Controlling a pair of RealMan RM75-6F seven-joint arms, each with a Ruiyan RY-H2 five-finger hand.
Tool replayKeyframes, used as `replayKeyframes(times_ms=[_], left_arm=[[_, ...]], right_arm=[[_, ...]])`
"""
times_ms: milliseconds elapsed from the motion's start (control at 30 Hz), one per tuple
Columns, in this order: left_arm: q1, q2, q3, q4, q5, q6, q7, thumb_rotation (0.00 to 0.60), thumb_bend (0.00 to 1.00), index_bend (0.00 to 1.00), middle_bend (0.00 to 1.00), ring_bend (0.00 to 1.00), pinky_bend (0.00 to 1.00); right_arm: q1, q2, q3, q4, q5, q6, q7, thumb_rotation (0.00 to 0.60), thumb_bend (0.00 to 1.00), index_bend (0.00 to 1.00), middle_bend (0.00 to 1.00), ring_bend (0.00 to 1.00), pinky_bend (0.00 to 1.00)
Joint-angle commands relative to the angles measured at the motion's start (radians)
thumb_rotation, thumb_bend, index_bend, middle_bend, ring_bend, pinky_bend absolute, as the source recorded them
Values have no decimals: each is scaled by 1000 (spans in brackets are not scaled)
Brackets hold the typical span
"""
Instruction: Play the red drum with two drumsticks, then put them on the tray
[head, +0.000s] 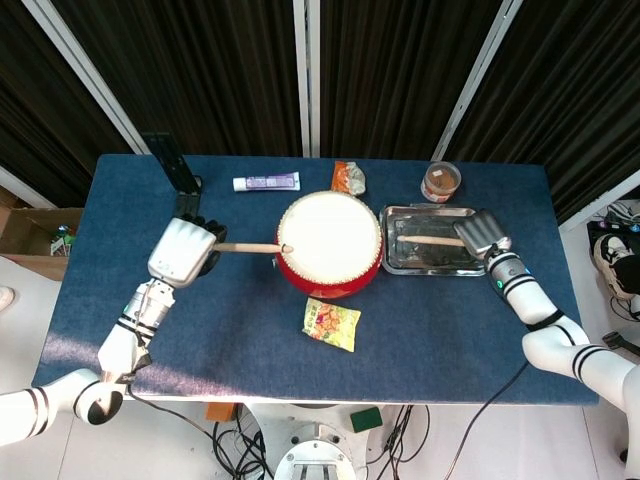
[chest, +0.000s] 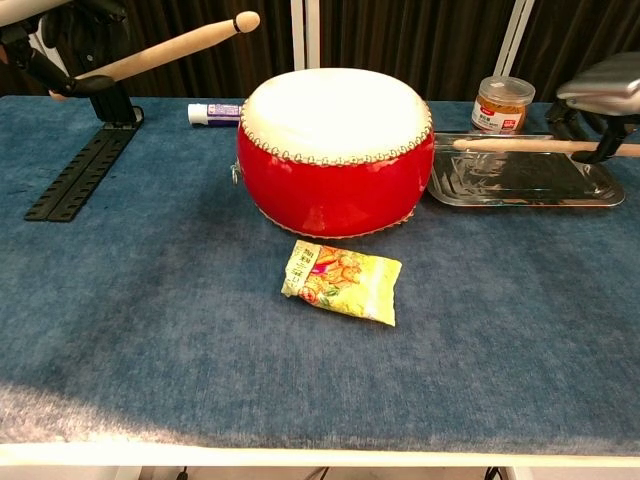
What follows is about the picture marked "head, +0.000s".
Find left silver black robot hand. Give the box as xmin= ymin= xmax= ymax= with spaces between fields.
xmin=145 ymin=212 xmax=229 ymax=290

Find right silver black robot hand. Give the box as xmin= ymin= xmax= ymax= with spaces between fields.
xmin=452 ymin=207 xmax=513 ymax=262

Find plain wooden drumstick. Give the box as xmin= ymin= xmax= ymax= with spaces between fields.
xmin=397 ymin=234 xmax=466 ymax=247

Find wooden drumstick dark-marked tip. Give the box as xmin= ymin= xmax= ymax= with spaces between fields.
xmin=213 ymin=241 xmax=295 ymax=254

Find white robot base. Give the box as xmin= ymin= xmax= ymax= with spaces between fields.
xmin=247 ymin=402 xmax=386 ymax=480

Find rectangular steel tray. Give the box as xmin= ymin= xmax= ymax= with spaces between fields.
xmin=378 ymin=203 xmax=493 ymax=277

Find red drum white head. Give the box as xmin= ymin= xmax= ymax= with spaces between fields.
xmin=273 ymin=191 xmax=385 ymax=301

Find clear jar brown contents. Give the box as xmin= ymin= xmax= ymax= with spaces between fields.
xmin=420 ymin=160 xmax=462 ymax=204

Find blue felt table mat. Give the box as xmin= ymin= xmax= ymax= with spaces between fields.
xmin=30 ymin=153 xmax=601 ymax=407

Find white purple toothpaste tube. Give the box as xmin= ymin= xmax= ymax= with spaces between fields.
xmin=231 ymin=171 xmax=302 ymax=193

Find black white sneaker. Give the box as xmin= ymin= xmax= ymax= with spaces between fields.
xmin=593 ymin=232 xmax=640 ymax=301

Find crumpled orange snack packet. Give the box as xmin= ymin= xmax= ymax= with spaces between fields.
xmin=330 ymin=160 xmax=367 ymax=197

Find brown cardboard box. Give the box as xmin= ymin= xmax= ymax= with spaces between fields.
xmin=0 ymin=187 xmax=84 ymax=281

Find orange block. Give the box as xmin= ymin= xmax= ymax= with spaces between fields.
xmin=205 ymin=402 xmax=236 ymax=424

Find yellow green snack packet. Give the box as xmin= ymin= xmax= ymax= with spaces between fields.
xmin=300 ymin=296 xmax=362 ymax=354

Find black pleated curtain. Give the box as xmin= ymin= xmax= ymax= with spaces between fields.
xmin=0 ymin=0 xmax=132 ymax=207
xmin=319 ymin=0 xmax=509 ymax=160
xmin=447 ymin=0 xmax=640 ymax=222
xmin=49 ymin=0 xmax=304 ymax=157

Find green square block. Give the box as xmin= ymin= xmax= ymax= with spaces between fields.
xmin=349 ymin=407 xmax=384 ymax=434

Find black perforated flat rail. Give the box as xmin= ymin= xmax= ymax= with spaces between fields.
xmin=173 ymin=192 xmax=202 ymax=221

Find black upright bracket post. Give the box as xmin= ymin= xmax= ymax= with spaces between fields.
xmin=141 ymin=131 xmax=205 ymax=195

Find white partition frame post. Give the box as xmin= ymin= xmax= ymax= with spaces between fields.
xmin=22 ymin=0 xmax=151 ymax=155
xmin=292 ymin=0 xmax=321 ymax=159
xmin=0 ymin=164 xmax=57 ymax=210
xmin=433 ymin=0 xmax=524 ymax=160
xmin=557 ymin=168 xmax=640 ymax=234

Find tangled cables and device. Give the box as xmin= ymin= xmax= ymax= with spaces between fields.
xmin=587 ymin=197 xmax=640 ymax=241

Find black floor cable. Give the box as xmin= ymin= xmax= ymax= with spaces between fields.
xmin=447 ymin=362 xmax=530 ymax=480
xmin=124 ymin=384 xmax=274 ymax=480

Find black cable bundle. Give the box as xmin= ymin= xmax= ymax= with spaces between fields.
xmin=369 ymin=404 xmax=432 ymax=480

